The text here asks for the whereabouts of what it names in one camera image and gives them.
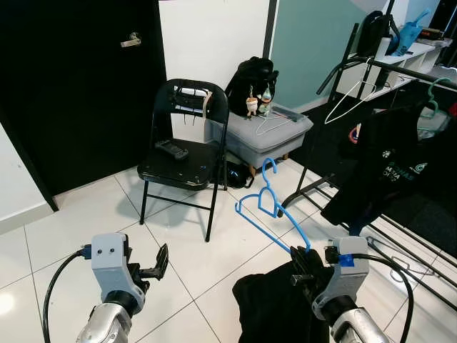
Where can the blue plastic hanger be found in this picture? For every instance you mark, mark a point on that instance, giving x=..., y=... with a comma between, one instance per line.
x=300, y=234

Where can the black folding chair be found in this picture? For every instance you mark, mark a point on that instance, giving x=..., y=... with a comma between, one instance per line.
x=178, y=168

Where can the black white clip hanger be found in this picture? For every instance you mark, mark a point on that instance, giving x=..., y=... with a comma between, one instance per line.
x=191, y=100

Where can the white shelf unit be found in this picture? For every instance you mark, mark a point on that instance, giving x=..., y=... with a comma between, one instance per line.
x=414, y=57

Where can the green plastic hanger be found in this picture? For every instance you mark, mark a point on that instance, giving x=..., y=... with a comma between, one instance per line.
x=432, y=118

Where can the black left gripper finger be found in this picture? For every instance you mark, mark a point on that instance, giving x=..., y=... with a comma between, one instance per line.
x=162, y=259
x=146, y=273

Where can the grey storage ottoman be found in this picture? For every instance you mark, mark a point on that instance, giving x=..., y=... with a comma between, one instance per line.
x=264, y=150

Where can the black metal clothes rack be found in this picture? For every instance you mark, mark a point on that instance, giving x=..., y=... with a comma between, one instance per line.
x=400, y=69

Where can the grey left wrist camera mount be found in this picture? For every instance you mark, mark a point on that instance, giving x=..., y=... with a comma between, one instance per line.
x=111, y=268

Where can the black bag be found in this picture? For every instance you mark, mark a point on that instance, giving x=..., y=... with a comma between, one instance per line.
x=239, y=175

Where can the black game controller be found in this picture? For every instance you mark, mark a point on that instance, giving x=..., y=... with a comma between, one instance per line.
x=172, y=149

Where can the black garment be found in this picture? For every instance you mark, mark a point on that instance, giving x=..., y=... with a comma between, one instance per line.
x=278, y=307

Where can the thin metal hanger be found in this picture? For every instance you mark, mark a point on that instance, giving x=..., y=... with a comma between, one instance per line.
x=410, y=269

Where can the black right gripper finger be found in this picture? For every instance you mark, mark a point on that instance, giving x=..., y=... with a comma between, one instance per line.
x=295, y=268
x=308, y=261

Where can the black door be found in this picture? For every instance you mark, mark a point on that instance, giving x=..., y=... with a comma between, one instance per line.
x=71, y=93

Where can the black printed shirt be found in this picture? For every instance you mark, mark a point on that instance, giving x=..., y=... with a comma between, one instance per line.
x=400, y=171

